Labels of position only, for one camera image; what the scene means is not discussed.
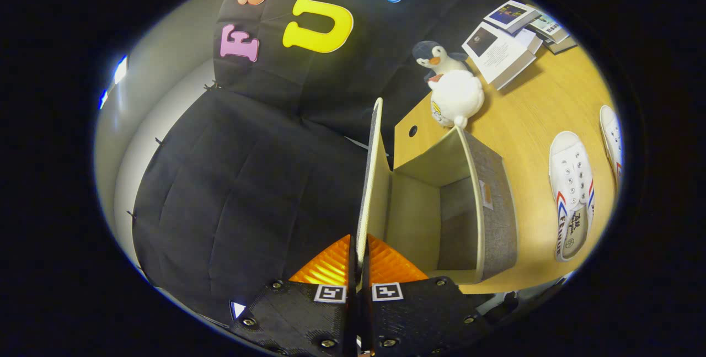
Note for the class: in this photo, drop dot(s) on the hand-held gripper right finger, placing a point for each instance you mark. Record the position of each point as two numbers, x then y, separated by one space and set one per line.
419 313

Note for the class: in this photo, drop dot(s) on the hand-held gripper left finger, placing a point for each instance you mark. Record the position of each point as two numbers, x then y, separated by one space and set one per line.
298 313

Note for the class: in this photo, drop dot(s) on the grey fabric storage box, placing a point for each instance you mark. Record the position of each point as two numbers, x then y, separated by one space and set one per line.
496 208

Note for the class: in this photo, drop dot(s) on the white striped canvas shoe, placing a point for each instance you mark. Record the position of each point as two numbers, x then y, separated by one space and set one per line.
611 136
571 180

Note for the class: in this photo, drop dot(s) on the white round plush toy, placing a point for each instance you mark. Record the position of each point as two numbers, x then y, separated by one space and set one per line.
458 97

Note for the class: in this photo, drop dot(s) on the grey penguin plush toy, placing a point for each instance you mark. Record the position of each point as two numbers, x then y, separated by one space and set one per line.
436 59

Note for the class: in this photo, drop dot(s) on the white book with dark portrait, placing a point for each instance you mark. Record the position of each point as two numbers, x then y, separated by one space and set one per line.
493 51

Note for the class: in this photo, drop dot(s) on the plain white book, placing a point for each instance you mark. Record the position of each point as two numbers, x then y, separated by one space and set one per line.
530 38

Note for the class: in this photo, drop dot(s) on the book with blue picture cover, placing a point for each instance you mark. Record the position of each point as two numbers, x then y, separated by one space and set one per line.
510 14

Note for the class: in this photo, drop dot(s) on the book with pale green cover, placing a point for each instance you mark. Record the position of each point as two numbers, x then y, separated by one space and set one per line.
549 27

